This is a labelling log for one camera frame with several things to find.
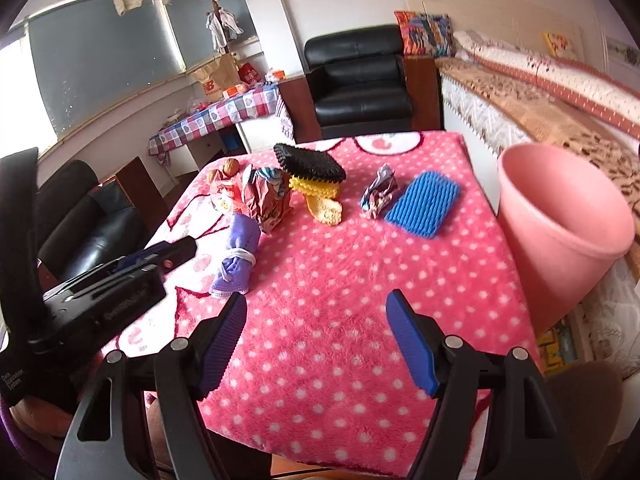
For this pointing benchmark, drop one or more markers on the blue foam net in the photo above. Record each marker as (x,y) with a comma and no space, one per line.
(422,205)

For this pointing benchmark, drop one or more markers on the brown wooden side panel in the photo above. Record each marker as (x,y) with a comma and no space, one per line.
(422,95)
(297,110)
(137,185)

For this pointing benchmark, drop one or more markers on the colourful patterned cushion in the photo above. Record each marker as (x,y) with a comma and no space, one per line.
(425,35)

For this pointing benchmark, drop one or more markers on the purple face mask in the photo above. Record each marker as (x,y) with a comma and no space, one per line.
(237,240)

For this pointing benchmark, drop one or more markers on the brown wrapper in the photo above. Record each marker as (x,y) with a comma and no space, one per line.
(267,205)

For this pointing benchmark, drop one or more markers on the yellow book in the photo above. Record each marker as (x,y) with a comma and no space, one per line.
(557,350)

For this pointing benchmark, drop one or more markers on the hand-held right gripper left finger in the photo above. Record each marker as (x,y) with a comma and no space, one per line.
(225,345)

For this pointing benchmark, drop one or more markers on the white blue wrapper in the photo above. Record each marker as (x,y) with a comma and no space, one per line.
(378,195)

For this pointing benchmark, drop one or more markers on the brown floral bed blanket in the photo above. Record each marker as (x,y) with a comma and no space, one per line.
(540,105)

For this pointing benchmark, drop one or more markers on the wooden coat rack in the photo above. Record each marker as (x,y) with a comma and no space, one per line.
(216,5)

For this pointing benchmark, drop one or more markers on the white garment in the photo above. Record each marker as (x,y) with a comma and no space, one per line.
(220,27)

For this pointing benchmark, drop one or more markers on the red bag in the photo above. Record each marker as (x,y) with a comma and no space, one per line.
(249,74)

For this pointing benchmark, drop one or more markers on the pink polka dot blanket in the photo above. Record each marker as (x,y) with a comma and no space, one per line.
(320,270)

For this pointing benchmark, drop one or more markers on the striped cloth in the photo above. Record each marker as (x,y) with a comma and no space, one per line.
(285,117)

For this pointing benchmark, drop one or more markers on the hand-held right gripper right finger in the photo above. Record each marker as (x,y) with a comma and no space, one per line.
(410,340)

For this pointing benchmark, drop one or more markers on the brown paper bag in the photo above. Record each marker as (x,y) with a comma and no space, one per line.
(215,77)

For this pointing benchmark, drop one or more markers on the black leather armchair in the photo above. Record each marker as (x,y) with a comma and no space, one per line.
(355,85)
(90,230)

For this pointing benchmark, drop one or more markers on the orange peel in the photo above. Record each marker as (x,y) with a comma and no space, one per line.
(327,212)

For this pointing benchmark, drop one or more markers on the pink plastic bin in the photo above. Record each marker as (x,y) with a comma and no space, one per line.
(540,270)

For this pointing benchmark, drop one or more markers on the white cabinet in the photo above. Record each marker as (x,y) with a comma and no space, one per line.
(200,152)

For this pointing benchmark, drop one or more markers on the black foam net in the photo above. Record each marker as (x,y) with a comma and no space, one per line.
(310,162)

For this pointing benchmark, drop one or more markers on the checkered tablecloth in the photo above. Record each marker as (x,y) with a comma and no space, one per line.
(215,115)

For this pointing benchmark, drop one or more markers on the brown stool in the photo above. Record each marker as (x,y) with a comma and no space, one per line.
(585,410)

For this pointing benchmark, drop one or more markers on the orange box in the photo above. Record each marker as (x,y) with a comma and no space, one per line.
(234,91)

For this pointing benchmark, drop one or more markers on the red foam net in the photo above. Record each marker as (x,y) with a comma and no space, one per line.
(227,195)

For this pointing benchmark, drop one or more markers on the cream bed headboard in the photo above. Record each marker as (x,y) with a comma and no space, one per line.
(490,10)

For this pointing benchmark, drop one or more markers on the yellow foam net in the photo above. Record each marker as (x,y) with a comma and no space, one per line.
(315,189)

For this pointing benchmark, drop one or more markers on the white quilt with dotted border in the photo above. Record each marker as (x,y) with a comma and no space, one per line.
(560,75)

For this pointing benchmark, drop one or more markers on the walnut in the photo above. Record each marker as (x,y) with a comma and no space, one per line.
(213,175)
(231,167)

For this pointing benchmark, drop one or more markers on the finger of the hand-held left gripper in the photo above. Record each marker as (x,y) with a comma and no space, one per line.
(177,250)
(132,261)

